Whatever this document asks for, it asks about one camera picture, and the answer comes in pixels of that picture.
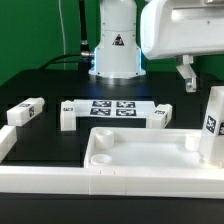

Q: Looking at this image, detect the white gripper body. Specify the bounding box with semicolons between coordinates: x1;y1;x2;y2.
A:
140;0;224;60

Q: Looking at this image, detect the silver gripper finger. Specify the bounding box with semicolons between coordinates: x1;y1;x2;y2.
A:
175;55;197;93

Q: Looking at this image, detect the white desk top tray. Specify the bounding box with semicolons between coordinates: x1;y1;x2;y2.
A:
84;127;224;169

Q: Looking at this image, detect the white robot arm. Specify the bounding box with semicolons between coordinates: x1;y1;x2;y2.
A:
89;0;224;92

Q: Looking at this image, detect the black vertical cable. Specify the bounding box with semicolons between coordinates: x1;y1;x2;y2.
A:
78;0;90;53

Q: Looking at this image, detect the black cable with connector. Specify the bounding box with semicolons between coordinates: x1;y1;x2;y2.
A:
39;50;96;71

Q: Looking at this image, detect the white marker base plate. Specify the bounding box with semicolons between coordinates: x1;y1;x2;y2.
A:
74;99;155;118

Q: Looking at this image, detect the white thin cable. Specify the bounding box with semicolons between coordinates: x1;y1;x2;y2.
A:
58;0;67;71

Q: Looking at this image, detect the white front fence wall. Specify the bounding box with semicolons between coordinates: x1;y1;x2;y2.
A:
0;166;224;199

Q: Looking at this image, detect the white fence wall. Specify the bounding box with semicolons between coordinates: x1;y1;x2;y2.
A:
0;166;224;199
0;125;17;163

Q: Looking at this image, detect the white left fence wall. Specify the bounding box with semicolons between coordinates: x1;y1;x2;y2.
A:
0;125;17;163

